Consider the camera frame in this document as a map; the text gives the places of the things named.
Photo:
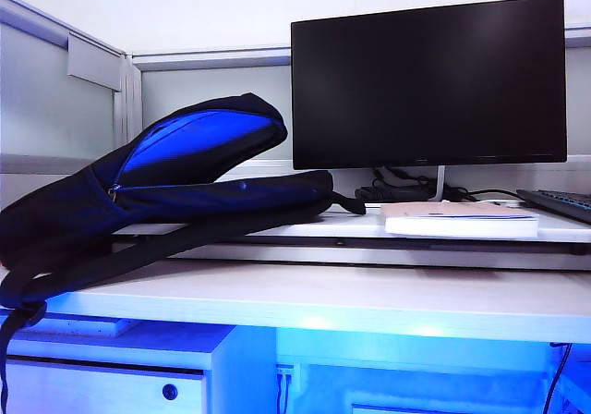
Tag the white paperback book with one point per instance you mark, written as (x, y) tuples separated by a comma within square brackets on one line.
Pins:
[(461, 227)]

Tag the white desk riser platform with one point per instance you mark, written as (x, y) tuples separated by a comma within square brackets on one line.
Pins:
[(323, 229)]

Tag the dark navy backpack blue lining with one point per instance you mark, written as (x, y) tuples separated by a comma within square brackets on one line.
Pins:
[(184, 197)]

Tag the white monitor stand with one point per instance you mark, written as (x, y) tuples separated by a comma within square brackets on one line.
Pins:
[(440, 183)]

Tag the black flat computer monitor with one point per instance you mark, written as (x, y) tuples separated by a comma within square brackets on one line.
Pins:
[(415, 86)]

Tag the round cabinet drawer lock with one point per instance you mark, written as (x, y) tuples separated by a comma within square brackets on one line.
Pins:
[(170, 391)]

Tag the grey partition hanger panel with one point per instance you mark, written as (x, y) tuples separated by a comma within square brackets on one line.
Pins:
[(92, 60)]

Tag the grey cubicle partition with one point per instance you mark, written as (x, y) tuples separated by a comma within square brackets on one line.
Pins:
[(46, 109)]

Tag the white drawer cabinet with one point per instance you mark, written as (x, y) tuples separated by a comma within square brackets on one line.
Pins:
[(115, 386)]

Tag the black computer keyboard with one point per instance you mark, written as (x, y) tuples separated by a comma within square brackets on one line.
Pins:
[(563, 201)]

